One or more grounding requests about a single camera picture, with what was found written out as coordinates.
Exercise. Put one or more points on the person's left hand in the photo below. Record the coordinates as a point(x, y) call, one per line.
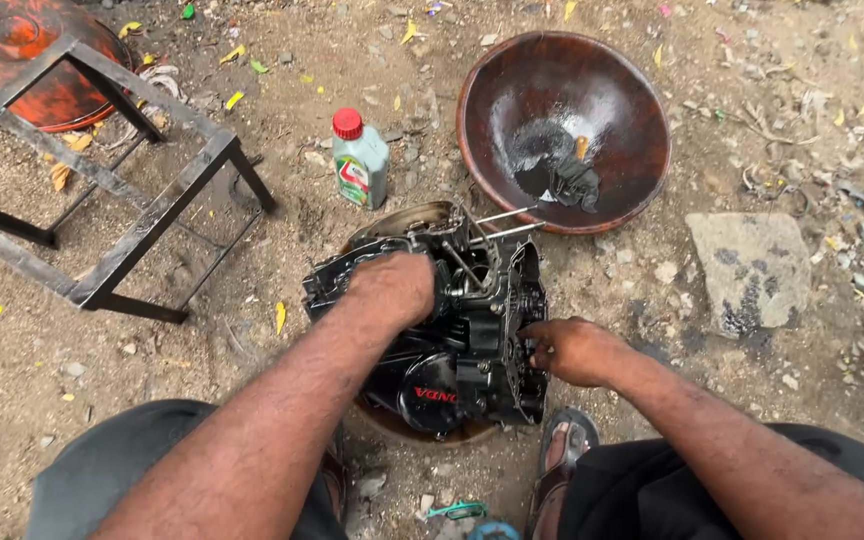
point(391, 289)

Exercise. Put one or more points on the person's right hand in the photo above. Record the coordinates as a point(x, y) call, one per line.
point(574, 352)

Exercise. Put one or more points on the black motorcycle engine block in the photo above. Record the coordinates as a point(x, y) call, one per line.
point(462, 337)

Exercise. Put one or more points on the grey sandal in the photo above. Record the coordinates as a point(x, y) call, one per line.
point(561, 461)

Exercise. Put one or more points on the grey engine oil bottle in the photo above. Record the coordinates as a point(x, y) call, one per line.
point(360, 161)

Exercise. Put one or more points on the shallow metal pan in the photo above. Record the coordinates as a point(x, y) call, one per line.
point(402, 420)

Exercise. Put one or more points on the black oily rag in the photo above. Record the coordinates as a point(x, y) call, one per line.
point(573, 184)

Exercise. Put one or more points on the flat grey stone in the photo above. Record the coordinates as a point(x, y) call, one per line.
point(751, 270)

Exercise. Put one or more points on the blue round cap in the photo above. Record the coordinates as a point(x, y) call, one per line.
point(493, 531)

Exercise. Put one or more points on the green metal clip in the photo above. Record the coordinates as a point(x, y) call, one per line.
point(458, 511)

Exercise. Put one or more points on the small wooden stick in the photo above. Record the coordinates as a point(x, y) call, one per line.
point(581, 147)

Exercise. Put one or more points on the rusty brown metal basin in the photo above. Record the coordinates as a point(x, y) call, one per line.
point(563, 131)

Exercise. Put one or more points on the person's grey shorts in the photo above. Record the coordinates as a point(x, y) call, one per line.
point(177, 465)

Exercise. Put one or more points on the orange rusty round lid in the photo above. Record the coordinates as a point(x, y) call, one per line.
point(27, 56)

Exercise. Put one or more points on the metal frame stool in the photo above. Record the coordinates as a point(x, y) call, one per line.
point(94, 180)

